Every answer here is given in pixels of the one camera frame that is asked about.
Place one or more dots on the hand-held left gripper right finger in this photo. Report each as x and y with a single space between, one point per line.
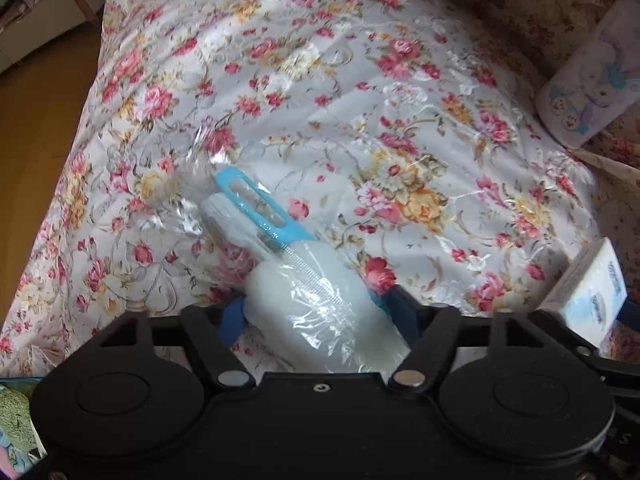
400 315

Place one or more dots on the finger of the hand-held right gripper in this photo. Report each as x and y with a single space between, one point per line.
585 347

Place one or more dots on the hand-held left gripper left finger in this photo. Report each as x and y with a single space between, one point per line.
232 322

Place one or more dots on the clear plastic bag blue clip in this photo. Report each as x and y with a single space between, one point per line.
310 310

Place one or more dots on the white box blue print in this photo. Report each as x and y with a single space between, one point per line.
595 295

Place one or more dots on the white floral quilt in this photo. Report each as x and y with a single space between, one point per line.
325 110

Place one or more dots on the pastel printed box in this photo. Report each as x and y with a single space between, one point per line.
585 95

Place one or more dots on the white low cabinet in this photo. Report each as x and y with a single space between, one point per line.
40 40

